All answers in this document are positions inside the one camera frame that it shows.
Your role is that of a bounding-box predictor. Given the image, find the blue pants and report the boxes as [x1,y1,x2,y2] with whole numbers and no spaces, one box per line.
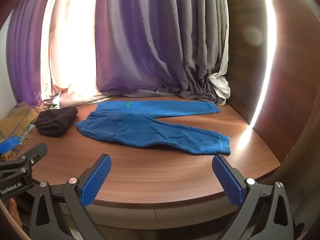
[76,101,231,155]

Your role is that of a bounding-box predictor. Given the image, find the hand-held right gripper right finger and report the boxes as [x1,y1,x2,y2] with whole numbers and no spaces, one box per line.
[212,154,293,240]

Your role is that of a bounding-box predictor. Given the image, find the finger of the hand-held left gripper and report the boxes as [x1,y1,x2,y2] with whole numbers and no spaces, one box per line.
[0,135,20,155]
[19,142,48,167]

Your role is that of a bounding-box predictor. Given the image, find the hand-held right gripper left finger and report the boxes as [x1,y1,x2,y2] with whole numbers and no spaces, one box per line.
[29,154,112,240]

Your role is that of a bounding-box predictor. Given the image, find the grey purple curtain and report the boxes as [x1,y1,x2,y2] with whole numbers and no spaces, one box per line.
[94,0,229,103]

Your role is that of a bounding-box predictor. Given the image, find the yellow plaid blanket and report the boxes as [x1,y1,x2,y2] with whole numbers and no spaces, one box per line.
[0,101,47,160]

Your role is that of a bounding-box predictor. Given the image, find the sheer pink curtain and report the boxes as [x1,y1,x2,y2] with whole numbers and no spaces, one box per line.
[41,0,110,109]

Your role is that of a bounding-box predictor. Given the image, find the black folded cloth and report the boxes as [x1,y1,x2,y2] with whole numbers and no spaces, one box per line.
[34,107,78,138]

